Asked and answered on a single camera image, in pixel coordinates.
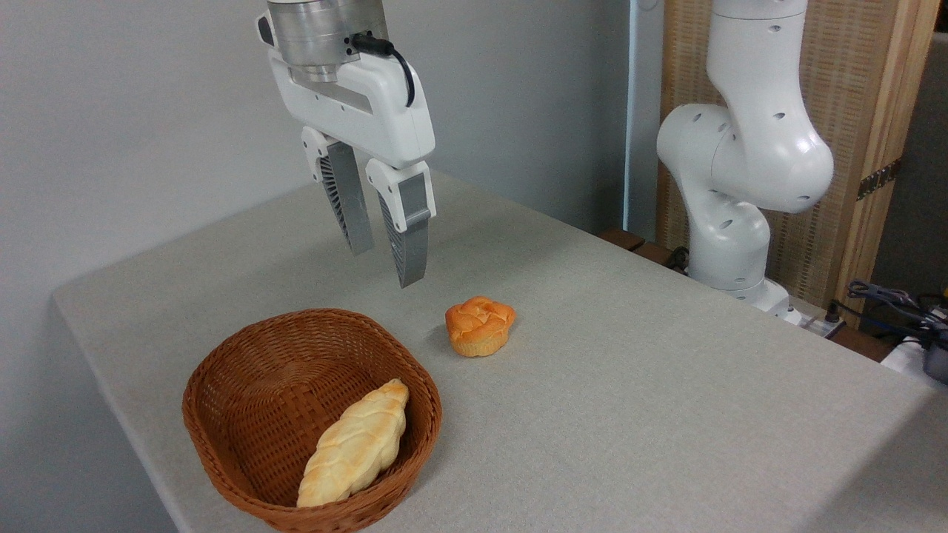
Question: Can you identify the bundle of dark cables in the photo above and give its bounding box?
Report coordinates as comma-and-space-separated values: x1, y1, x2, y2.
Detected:
847, 279, 948, 343

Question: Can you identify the orange muffin-shaped bread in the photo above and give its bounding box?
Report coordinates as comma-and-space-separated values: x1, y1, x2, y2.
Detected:
445, 296, 516, 358

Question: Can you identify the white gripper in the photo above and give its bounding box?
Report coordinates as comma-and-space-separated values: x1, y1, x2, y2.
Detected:
268, 52, 437, 289

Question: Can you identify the pale braided bread loaf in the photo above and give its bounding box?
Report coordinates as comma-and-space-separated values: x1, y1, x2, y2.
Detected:
296, 379, 410, 509

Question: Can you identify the grey device casing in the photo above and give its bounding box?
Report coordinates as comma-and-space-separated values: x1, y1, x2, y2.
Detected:
921, 326, 948, 385

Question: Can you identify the woven screen with wooden frame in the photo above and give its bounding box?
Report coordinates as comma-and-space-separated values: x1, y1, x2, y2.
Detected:
655, 0, 941, 328

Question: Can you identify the black metal hinge bracket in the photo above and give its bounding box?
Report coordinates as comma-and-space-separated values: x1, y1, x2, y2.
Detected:
857, 158, 903, 201

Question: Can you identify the silver metal wrist flange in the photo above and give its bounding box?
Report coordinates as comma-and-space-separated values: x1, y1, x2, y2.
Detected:
256, 0, 390, 84

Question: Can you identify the brown wicker basket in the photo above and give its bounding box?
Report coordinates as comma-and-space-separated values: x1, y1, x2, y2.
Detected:
182, 309, 443, 533

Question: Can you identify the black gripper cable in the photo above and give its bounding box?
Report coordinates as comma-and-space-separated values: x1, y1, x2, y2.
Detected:
351, 32, 416, 109

